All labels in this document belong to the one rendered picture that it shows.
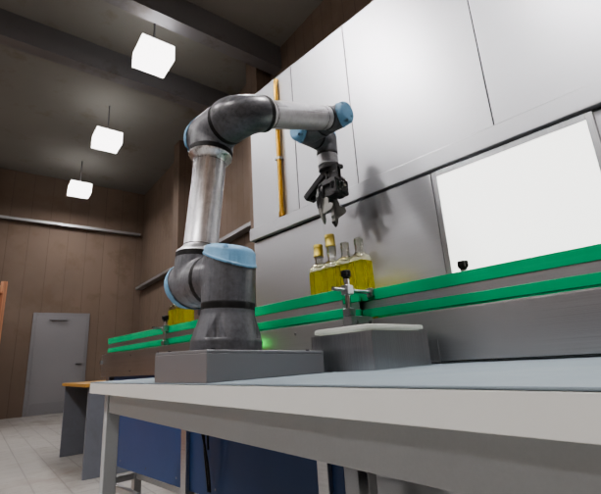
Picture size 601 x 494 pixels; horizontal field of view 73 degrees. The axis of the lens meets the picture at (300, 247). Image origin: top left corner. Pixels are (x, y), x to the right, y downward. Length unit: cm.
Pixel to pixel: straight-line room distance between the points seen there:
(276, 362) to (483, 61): 109
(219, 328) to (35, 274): 1036
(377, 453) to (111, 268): 1105
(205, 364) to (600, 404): 58
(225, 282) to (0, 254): 1043
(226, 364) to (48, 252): 1059
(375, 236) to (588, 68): 73
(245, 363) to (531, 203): 84
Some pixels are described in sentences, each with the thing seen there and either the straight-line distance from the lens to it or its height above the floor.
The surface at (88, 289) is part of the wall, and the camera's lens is 1122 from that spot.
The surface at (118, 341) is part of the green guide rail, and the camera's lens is 250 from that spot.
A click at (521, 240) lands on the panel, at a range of 122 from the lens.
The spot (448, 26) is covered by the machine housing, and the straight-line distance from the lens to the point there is 161.
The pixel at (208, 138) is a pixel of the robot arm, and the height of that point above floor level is 134.
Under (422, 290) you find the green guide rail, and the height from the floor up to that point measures 94.
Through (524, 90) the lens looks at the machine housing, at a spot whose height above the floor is 147.
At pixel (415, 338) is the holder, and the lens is 98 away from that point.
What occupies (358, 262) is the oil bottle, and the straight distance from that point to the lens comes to 127.
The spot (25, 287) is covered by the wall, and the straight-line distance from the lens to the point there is 1106.
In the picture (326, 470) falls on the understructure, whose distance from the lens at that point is 123.
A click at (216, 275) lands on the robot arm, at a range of 87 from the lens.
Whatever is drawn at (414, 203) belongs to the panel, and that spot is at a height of 124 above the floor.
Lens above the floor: 78
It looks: 16 degrees up
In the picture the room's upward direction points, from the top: 4 degrees counter-clockwise
